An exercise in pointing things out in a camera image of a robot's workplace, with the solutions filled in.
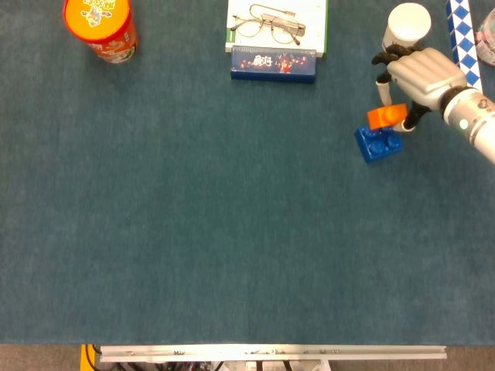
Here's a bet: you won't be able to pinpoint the red instant noodle cup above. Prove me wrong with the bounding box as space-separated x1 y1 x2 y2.
63 0 139 65

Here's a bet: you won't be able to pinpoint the blue four-stud building block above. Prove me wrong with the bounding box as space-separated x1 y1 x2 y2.
354 124 405 163

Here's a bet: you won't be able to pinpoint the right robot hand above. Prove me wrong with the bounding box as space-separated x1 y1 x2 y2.
370 43 469 133

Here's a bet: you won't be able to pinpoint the teal felt table mat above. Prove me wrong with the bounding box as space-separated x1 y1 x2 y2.
0 0 495 345

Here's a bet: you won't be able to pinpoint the aluminium rail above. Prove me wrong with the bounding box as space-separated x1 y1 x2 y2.
99 345 448 363

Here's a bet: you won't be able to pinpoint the white paper cup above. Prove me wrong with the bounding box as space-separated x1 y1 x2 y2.
381 2 432 55

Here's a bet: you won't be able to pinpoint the white green book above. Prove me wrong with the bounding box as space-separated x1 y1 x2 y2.
224 0 329 59

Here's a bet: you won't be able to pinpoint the yellow frame part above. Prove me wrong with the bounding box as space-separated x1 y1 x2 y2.
80 343 97 371

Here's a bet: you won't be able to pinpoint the metal frame eyeglasses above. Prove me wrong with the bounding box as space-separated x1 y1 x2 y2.
230 4 306 46

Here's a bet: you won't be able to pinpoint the blue printed rectangular box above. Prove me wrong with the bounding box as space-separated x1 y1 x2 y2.
230 45 317 84

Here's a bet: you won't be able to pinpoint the blue white snake puzzle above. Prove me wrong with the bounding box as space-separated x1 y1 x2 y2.
445 0 484 93

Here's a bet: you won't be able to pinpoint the orange one-stud building block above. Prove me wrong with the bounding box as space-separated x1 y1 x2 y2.
366 103 409 131

